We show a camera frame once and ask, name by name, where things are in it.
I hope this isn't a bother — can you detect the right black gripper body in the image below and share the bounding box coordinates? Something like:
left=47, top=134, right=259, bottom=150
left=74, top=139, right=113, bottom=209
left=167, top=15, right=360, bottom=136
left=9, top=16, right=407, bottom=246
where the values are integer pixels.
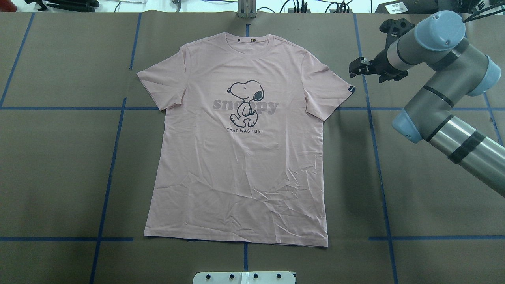
left=365, top=50, right=409, bottom=83

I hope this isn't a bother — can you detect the pink Snoopy t-shirt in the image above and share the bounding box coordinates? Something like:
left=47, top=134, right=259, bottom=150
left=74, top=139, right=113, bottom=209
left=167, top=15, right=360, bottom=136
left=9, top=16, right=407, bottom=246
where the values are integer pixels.
left=137, top=32, right=355, bottom=247

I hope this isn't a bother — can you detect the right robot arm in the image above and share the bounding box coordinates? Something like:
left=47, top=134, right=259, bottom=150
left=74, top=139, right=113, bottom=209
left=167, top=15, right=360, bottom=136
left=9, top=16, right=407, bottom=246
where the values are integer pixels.
left=349, top=10, right=505, bottom=196

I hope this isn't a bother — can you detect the black power adapter box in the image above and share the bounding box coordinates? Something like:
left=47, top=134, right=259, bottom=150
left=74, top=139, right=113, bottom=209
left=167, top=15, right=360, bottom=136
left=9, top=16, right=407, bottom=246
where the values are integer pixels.
left=374, top=0, right=409, bottom=14

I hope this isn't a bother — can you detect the black folded tripod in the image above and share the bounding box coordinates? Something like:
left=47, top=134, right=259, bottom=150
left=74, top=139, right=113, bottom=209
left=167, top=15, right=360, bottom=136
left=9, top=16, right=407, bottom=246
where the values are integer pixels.
left=24, top=0, right=100, bottom=12

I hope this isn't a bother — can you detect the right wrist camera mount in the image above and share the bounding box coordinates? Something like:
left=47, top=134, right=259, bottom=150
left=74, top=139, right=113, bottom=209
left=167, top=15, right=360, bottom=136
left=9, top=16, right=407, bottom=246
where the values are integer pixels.
left=379, top=18, right=415, bottom=49

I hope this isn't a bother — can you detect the aluminium frame post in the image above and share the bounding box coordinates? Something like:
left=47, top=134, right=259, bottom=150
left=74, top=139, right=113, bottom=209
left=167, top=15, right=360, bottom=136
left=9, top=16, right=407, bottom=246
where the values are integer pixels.
left=237, top=0, right=257, bottom=18

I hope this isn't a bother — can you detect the white pedestal base plate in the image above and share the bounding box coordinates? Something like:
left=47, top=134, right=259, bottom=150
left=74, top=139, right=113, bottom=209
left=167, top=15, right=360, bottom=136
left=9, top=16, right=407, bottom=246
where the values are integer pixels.
left=193, top=271, right=297, bottom=284

